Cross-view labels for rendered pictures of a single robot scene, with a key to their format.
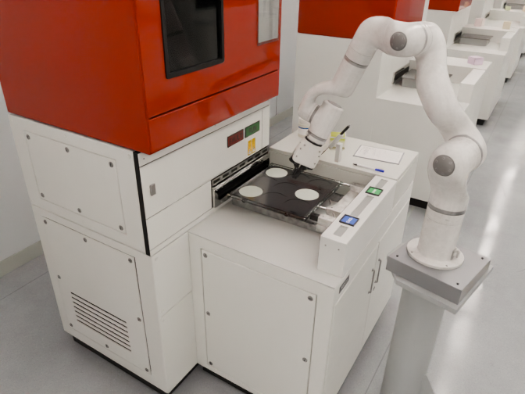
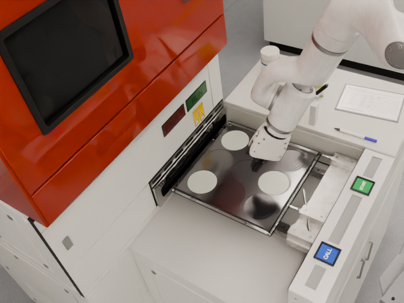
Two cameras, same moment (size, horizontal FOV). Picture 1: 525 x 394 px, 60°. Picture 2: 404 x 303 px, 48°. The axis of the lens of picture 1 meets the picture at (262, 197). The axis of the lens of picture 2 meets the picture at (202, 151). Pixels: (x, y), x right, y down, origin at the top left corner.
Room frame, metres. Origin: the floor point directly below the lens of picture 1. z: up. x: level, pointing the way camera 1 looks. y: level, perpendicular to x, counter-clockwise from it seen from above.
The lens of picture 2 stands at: (0.72, -0.14, 2.06)
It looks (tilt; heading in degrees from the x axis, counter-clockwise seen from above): 46 degrees down; 10
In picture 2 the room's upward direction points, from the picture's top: 10 degrees counter-clockwise
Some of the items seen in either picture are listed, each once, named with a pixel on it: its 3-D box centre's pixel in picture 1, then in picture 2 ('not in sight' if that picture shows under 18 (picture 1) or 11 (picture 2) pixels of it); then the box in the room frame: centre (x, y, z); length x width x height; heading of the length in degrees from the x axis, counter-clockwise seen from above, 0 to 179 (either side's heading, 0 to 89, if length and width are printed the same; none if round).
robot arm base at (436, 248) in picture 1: (440, 231); not in sight; (1.30, -0.61, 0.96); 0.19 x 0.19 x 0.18
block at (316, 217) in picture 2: (337, 212); (313, 216); (1.53, -0.30, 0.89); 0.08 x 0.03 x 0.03; 59
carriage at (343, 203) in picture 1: (344, 210); (323, 203); (1.59, -0.34, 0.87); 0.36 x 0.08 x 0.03; 149
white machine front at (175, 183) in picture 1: (216, 165); (152, 162); (1.67, 0.19, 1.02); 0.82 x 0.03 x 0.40; 149
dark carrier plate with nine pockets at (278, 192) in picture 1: (285, 188); (246, 171); (1.72, -0.10, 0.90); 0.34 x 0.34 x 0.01; 59
